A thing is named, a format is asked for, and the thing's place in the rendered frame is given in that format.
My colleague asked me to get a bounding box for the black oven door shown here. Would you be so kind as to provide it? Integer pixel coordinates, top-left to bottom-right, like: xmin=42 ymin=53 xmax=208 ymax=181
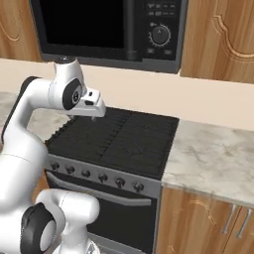
xmin=45 ymin=171 xmax=161 ymax=254

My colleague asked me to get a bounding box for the black microwave oven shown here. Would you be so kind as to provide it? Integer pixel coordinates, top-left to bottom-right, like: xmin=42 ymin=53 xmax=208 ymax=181
xmin=28 ymin=0 xmax=190 ymax=74

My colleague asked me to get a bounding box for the wooden wall cupboard door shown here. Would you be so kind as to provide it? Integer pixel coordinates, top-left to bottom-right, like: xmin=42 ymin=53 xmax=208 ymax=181
xmin=0 ymin=0 xmax=43 ymax=64
xmin=180 ymin=0 xmax=254 ymax=85

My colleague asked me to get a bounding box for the black microwave door handle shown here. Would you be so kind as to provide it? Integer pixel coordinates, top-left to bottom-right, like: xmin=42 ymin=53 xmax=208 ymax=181
xmin=123 ymin=0 xmax=139 ymax=62

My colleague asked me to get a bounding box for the grey oven door handle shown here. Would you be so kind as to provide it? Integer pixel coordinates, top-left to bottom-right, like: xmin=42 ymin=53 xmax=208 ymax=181
xmin=45 ymin=171 xmax=153 ymax=207

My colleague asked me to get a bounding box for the black microwave dial knob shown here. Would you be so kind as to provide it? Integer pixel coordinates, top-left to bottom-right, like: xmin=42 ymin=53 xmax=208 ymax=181
xmin=150 ymin=24 xmax=173 ymax=47

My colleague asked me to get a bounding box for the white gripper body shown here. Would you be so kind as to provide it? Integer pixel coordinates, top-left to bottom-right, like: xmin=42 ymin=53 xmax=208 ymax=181
xmin=66 ymin=98 xmax=107 ymax=119

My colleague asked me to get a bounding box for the grey cupboard handle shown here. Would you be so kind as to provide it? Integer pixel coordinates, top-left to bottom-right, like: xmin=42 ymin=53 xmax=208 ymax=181
xmin=221 ymin=203 xmax=238 ymax=235
xmin=235 ymin=207 xmax=253 ymax=240

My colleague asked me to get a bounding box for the black microwave door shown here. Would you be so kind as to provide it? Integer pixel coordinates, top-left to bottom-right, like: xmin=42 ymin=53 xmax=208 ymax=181
xmin=29 ymin=0 xmax=145 ymax=63

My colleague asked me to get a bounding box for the wooden base cupboard door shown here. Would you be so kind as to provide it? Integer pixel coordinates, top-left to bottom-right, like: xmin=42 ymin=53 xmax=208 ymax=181
xmin=155 ymin=186 xmax=235 ymax=254
xmin=223 ymin=205 xmax=254 ymax=254

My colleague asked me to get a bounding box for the black and steel stove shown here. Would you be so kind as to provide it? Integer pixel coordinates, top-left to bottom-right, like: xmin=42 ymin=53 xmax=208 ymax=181
xmin=44 ymin=106 xmax=181 ymax=254

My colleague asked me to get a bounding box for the wooden base cupboard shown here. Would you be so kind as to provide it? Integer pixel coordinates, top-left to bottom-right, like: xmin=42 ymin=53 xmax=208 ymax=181
xmin=31 ymin=171 xmax=51 ymax=203

